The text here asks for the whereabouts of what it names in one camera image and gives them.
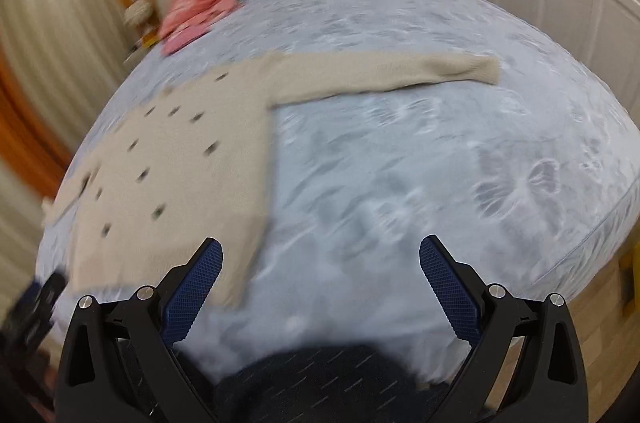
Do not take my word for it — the beige knit sweater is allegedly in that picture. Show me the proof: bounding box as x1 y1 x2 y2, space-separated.
47 52 499 307

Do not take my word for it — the pink clothes pile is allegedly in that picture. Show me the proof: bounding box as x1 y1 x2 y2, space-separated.
158 0 240 56

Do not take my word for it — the dark sparkly garment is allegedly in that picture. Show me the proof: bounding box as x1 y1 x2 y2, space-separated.
214 345 448 423

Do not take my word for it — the orange curtain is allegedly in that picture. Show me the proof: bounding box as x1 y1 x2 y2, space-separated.
0 56 72 198

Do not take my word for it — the grey butterfly bedspread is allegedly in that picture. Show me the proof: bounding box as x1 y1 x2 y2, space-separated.
36 0 639 380

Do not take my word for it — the cream curtain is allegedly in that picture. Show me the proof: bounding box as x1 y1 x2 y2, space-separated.
1 0 130 309

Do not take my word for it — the left bedside table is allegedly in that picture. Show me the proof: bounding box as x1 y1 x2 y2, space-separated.
124 31 158 73

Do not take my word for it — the white feather lamp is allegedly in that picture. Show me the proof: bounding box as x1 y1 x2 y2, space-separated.
124 0 154 28

